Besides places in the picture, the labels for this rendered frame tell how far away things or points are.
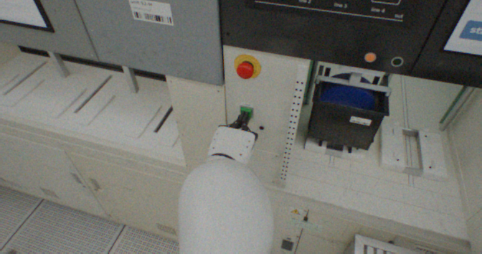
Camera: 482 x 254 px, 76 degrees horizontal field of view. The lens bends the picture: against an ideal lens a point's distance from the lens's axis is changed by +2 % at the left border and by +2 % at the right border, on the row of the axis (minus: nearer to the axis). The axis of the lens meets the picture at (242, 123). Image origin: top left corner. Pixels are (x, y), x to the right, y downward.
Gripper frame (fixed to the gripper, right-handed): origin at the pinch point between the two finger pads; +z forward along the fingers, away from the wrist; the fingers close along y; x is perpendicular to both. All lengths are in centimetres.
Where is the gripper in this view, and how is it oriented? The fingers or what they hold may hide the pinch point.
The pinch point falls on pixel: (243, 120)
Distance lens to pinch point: 81.1
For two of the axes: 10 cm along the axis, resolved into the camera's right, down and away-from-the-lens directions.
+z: 3.0, -6.9, 6.6
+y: 9.6, 2.1, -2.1
